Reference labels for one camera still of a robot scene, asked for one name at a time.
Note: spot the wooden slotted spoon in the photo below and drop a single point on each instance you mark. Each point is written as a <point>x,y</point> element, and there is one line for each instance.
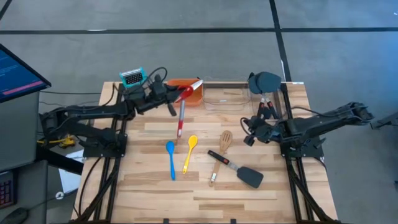
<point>225,141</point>

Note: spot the metal kitchen tongs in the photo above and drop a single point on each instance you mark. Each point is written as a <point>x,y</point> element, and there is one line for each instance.
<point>197,84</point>

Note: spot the yellow silicone spoon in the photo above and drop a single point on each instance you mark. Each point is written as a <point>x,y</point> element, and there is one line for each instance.
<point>192,140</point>

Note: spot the grey desk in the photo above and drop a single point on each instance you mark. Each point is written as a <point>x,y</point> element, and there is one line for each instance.
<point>18,146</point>

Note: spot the orange plastic bin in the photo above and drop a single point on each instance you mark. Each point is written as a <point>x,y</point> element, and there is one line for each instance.
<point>196,99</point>

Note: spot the clear plastic bin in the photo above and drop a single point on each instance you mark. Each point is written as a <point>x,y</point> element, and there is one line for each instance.
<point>281,102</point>
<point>228,93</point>

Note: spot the black desk leg bar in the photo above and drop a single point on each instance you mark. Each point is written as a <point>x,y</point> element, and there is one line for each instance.
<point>59,160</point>

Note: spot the white paper sheet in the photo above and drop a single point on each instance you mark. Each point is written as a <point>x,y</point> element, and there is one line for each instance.
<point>70,180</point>

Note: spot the blue silicone spoon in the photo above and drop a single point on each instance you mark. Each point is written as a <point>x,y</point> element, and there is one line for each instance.
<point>170,147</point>

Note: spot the computer monitor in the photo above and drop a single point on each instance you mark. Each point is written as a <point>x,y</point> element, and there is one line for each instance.
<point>15,77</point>

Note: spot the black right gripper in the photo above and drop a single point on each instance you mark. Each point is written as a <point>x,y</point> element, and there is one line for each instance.
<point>264,130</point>

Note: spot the teal metal box grater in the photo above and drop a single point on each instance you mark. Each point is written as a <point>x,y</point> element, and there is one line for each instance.
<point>133,77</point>

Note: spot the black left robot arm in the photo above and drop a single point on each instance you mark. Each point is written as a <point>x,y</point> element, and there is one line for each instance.
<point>93,112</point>

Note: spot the black keyboard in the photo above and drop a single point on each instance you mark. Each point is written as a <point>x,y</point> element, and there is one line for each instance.
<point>6,189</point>

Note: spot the black computer mouse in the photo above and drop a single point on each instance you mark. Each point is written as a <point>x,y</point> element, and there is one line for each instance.
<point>14,216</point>

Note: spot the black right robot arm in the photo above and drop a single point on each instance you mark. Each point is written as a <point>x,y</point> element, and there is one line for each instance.
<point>326,121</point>

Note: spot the narrow black spatula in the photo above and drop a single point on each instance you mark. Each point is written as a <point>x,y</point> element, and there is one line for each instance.
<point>250,177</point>

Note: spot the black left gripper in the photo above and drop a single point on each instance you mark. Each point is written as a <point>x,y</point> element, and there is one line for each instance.
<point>152,96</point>

